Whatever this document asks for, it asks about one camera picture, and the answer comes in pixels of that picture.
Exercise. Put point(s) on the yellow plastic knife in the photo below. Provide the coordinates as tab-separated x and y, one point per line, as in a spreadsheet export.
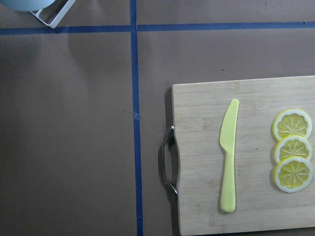
227	142

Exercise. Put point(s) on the top lemon slice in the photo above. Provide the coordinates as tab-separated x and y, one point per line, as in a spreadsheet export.
292	122

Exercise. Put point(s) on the lemon slice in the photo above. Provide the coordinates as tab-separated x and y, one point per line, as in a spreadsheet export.
293	145
292	122
293	174

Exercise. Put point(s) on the middle lemon slice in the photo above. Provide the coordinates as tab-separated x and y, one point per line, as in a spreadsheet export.
293	145

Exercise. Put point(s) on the wooden cutting board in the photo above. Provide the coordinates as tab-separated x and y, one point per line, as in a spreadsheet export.
198	111

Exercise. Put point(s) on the white cup rack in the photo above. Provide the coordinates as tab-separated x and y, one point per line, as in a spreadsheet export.
53	14

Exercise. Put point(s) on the bottom lemon slice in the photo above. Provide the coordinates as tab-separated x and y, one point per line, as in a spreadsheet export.
293	174

